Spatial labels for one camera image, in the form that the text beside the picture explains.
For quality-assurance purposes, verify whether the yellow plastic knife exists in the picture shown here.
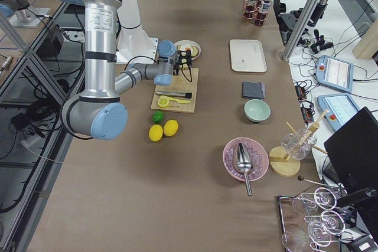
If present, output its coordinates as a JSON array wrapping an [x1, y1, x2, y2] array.
[[159, 96, 191, 104]]

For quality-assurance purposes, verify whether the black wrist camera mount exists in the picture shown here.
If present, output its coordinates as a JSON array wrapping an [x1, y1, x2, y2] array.
[[177, 51, 192, 70]]

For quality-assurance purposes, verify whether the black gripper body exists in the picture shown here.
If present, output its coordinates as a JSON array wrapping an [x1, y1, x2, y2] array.
[[173, 64, 181, 76]]

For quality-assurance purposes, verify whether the blue teach pendant near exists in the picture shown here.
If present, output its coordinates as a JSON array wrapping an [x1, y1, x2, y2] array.
[[317, 93, 360, 131]]

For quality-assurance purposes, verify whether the yellow lemon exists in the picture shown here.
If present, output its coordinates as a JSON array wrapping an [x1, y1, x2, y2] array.
[[148, 125, 164, 142], [163, 119, 179, 137]]

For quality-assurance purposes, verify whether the plain bread slice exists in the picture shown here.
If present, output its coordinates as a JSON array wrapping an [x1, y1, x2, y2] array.
[[179, 63, 190, 70]]

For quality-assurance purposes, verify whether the copper wire bottle rack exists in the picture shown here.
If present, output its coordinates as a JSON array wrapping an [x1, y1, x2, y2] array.
[[242, 0, 260, 25]]

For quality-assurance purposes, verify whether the white round plate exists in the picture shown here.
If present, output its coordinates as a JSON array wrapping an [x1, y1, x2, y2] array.
[[174, 40, 201, 60]]

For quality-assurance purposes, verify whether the black monitor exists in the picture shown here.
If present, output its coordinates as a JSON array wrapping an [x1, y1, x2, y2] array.
[[324, 107, 377, 193]]

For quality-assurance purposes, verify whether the bread slice with egg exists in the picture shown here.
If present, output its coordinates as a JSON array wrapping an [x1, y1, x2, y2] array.
[[176, 45, 200, 59]]

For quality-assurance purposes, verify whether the yellow lemon left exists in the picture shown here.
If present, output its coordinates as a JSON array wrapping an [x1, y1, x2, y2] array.
[[148, 125, 164, 142]]

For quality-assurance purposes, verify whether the tea bottle three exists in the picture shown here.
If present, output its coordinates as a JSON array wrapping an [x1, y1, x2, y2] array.
[[255, 0, 271, 26]]

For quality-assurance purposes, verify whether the blue teach pendant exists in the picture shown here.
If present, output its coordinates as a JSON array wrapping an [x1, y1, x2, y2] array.
[[315, 55, 354, 93], [317, 93, 360, 131]]

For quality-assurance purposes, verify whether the metal rod with black tip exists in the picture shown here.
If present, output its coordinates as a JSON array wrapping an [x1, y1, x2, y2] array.
[[155, 91, 193, 99]]

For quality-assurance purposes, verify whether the pink bowl with ice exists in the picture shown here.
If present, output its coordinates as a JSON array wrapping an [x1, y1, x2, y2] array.
[[223, 138, 269, 182]]

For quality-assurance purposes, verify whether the blue teach pendant far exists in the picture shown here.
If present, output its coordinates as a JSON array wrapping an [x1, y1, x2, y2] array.
[[315, 55, 354, 93]]

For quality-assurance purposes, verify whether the green lime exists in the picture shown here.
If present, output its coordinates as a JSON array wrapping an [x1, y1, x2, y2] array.
[[152, 110, 164, 123]]

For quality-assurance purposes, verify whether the grey folded cloth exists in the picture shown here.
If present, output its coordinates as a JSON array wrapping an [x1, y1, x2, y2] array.
[[242, 81, 265, 99]]

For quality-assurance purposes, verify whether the metal tray with glasses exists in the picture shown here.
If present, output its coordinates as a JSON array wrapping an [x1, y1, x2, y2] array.
[[277, 186, 353, 251]]

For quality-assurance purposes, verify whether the tea bottle one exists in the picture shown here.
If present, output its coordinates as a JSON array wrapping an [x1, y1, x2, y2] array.
[[246, 0, 257, 12]]

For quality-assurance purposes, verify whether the cream rabbit tray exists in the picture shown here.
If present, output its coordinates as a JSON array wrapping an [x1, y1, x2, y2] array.
[[229, 39, 267, 73]]

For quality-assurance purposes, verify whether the yellow lemon right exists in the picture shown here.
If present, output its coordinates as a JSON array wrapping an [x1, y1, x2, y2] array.
[[163, 119, 179, 137]]

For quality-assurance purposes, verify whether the mint green bowl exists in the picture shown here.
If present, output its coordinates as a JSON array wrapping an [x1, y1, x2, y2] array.
[[244, 99, 271, 123]]

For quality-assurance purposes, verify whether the fried egg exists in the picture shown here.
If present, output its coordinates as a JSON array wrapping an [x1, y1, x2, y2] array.
[[180, 44, 193, 53]]

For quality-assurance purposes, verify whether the half lemon slice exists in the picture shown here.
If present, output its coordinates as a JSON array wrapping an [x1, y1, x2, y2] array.
[[157, 97, 170, 108]]

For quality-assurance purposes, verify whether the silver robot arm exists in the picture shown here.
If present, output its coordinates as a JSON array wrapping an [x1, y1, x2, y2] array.
[[61, 0, 178, 140]]

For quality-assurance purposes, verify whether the wooden cutting board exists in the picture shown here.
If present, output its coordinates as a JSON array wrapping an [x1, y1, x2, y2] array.
[[150, 67, 200, 114]]

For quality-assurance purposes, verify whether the clear glass mug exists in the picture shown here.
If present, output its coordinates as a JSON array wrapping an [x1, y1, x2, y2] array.
[[281, 129, 318, 160]]

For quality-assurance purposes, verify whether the metal scoop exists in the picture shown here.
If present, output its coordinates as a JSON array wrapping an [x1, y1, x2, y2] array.
[[233, 142, 253, 197]]

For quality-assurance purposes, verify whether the aluminium frame post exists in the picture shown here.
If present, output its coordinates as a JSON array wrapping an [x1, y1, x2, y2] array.
[[282, 0, 319, 62]]

